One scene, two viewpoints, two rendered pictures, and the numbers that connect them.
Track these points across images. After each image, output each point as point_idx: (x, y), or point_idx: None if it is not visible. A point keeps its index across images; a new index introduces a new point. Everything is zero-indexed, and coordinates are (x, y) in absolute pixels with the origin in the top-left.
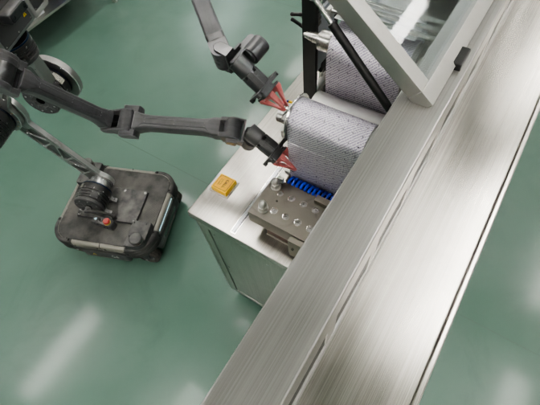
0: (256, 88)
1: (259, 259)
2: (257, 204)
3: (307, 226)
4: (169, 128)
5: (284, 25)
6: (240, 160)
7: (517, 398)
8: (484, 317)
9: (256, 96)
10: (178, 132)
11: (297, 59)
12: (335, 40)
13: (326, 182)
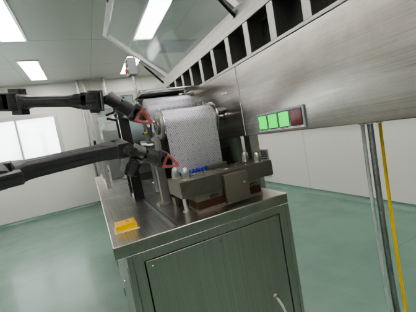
0: (131, 106)
1: (211, 244)
2: (179, 181)
3: (221, 169)
4: (66, 156)
5: (7, 298)
6: (117, 221)
7: (377, 291)
8: (314, 285)
9: (136, 105)
10: (73, 163)
11: (40, 302)
12: (148, 101)
13: (202, 158)
